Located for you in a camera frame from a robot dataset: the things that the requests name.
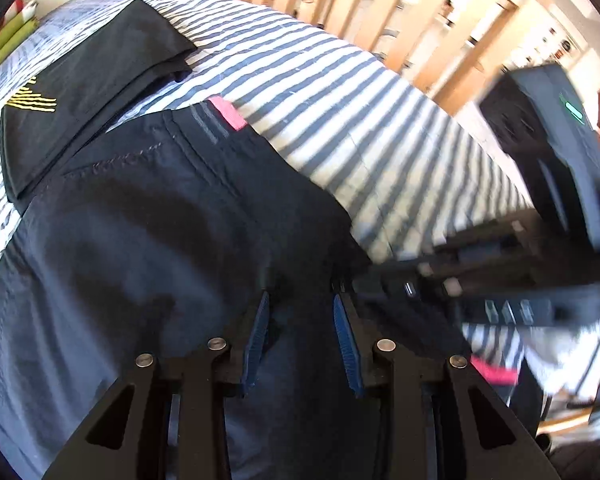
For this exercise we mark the red floral folded blanket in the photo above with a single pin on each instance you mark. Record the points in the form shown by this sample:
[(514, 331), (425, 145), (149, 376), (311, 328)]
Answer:
[(24, 9)]

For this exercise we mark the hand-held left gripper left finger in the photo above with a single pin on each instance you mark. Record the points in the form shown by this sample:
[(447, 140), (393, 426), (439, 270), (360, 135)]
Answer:
[(257, 340)]

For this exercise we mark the blue white striped bed quilt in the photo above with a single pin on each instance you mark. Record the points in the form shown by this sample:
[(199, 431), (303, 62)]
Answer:
[(330, 110)]

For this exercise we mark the person's right hand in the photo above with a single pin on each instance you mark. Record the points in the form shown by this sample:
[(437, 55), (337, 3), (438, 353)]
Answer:
[(560, 360)]

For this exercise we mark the wooden slatted bed rail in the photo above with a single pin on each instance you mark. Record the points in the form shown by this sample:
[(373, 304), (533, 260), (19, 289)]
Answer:
[(420, 35)]

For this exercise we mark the folded black garment yellow print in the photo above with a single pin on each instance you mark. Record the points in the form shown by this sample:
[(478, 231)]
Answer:
[(105, 60)]

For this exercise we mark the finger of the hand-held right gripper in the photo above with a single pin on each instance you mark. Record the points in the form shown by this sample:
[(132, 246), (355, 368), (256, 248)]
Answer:
[(480, 242), (405, 285)]

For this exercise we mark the navy shorts pink label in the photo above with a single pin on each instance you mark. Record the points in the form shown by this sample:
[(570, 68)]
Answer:
[(155, 260)]

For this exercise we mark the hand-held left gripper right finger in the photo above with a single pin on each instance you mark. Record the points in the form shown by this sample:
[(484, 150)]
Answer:
[(345, 345)]

